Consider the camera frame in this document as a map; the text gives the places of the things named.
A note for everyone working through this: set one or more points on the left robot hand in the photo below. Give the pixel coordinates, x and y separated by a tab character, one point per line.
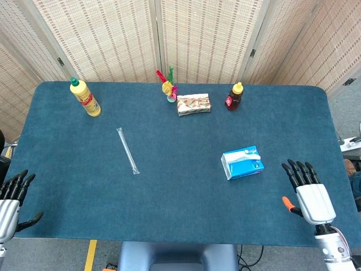
8	203

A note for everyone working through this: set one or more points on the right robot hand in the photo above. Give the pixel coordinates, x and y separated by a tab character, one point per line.
315	201

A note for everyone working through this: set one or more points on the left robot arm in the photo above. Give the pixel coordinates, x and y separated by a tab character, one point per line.
1	249

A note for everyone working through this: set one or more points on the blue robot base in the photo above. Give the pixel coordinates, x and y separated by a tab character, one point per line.
177	257

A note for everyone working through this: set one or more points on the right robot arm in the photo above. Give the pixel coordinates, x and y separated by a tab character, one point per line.
335	248

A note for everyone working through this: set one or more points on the blue tissue box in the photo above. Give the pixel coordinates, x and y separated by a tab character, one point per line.
242	163

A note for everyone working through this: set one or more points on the patterned packet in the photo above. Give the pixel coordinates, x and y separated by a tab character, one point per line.
194	104

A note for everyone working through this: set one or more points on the white power strip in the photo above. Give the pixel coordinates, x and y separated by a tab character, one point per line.
350	143

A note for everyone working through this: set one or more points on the yellow floor tape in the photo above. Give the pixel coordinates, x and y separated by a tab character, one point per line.
90	255

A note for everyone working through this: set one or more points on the clear wrapped straw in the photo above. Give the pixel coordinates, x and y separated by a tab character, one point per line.
127	150

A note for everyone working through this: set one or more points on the yellow bottle green cap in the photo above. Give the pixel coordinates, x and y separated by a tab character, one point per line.
85	97

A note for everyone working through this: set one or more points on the red honey bottle yellow cap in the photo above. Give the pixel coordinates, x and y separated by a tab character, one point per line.
233	97

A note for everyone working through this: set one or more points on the blue table cloth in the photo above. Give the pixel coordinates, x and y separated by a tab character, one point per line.
175	169

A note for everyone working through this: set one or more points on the colourful feather shuttlecock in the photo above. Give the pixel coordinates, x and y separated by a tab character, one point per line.
169	84

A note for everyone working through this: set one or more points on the woven folding screen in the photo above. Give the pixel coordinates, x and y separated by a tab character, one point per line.
180	39

